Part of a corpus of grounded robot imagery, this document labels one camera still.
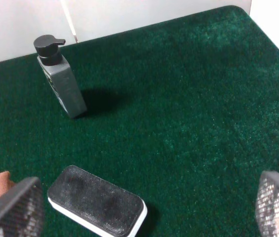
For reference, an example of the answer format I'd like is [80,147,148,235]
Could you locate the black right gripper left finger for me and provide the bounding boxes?
[0,177,44,237]

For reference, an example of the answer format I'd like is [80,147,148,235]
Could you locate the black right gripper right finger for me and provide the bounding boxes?
[255,171,279,237]

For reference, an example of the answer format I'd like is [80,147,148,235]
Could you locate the black and white board eraser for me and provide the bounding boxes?
[47,165,147,237]

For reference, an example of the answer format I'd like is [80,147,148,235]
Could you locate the dark green table cloth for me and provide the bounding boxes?
[0,5,279,237]

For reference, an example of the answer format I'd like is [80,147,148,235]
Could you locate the grey pump dispenser bottle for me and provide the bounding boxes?
[34,35,87,119]

